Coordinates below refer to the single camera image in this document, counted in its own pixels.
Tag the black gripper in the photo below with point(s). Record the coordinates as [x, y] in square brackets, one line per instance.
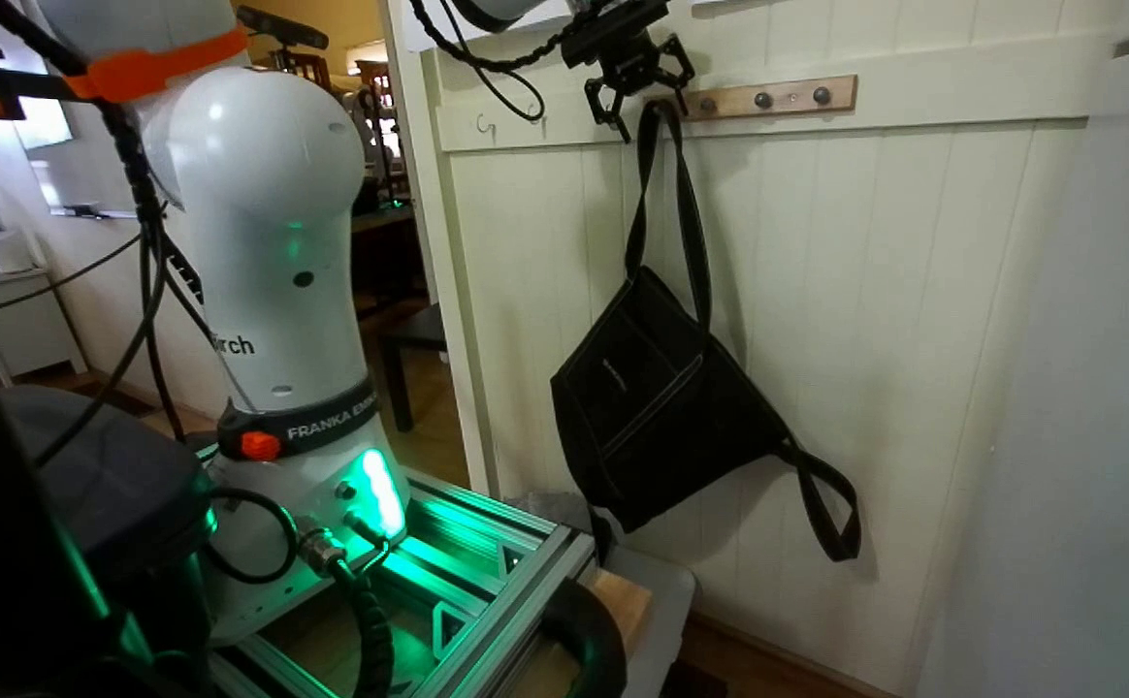
[615, 39]

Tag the black tote bag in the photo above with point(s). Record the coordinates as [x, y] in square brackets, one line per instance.
[654, 404]

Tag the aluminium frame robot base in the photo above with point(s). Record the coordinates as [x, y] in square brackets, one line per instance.
[360, 578]

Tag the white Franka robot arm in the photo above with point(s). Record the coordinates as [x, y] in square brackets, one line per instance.
[264, 173]

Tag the grey metal peg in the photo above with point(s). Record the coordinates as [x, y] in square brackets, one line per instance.
[823, 95]
[764, 98]

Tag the wooden peg rack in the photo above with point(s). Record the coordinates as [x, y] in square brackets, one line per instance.
[795, 98]

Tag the dark wooden table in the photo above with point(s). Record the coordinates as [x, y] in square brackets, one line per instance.
[391, 286]

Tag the white cabinet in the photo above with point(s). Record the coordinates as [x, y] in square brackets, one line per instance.
[32, 329]

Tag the black box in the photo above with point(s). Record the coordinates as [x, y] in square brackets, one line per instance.
[98, 555]

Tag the white wall hook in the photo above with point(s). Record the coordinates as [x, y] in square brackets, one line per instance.
[486, 131]

